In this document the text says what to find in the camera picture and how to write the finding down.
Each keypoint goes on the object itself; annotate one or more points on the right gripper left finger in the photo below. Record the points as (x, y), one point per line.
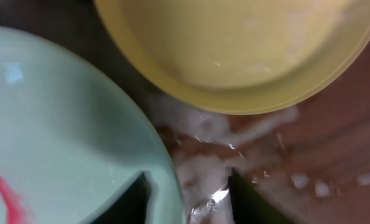
(131, 206)

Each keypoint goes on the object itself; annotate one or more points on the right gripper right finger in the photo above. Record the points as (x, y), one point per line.
(248, 206)

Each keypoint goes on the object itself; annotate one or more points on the light green plate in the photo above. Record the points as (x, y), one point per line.
(72, 141)

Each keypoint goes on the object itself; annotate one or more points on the yellow plate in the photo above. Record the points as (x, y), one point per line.
(239, 57)

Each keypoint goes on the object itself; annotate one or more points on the round black tray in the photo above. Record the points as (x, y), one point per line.
(76, 26)

